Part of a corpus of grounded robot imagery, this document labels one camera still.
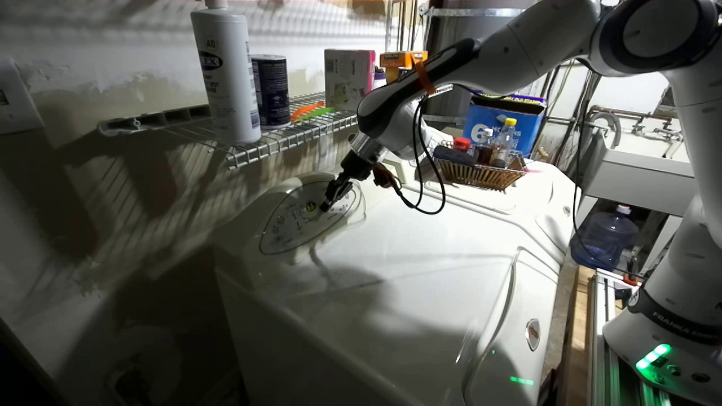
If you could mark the white box unit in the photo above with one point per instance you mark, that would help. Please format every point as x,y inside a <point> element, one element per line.
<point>640,180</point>

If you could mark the white spray bottle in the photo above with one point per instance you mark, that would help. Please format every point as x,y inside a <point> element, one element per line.
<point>226,81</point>

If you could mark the green and orange packet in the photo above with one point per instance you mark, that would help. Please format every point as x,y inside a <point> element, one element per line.
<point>311,113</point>

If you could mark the pink and white box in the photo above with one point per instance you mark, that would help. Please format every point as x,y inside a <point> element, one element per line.
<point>347,80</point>

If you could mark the wooden board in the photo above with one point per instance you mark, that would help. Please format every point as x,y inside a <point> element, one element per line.
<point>579,339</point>

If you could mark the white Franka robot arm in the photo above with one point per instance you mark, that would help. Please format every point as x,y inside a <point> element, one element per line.
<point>526,46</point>

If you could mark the red cap bottle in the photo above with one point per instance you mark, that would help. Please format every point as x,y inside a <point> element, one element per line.
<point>464,144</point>

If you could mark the dark blue cloth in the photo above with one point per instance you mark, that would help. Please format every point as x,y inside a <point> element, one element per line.
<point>452,155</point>

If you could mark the yellow cap bottle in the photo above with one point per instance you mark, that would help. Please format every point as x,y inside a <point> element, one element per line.
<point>508,137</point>

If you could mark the metal tube frame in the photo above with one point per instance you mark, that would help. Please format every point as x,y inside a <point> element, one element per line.
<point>600,124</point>

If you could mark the blue water jug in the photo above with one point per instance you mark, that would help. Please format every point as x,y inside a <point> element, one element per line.
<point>600,239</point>

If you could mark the dark blue container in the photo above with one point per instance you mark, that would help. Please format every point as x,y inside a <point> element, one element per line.
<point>272,91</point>

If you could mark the orange cardboard box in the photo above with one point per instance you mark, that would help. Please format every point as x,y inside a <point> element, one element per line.
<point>395,63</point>

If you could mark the white dryer machine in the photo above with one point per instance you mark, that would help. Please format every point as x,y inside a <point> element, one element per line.
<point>537,198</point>

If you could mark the black cap amber bottle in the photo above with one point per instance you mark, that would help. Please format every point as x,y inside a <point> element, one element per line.
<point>489,153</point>

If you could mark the aluminium extrusion rail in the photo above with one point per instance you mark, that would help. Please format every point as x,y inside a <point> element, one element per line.
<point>605,351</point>

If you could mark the white washing machine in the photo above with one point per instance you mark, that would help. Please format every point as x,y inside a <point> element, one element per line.
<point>421,301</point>

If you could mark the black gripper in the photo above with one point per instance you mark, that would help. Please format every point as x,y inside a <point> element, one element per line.
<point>354,170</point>

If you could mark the blue cardboard box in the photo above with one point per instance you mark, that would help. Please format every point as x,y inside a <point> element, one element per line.
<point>526,120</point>

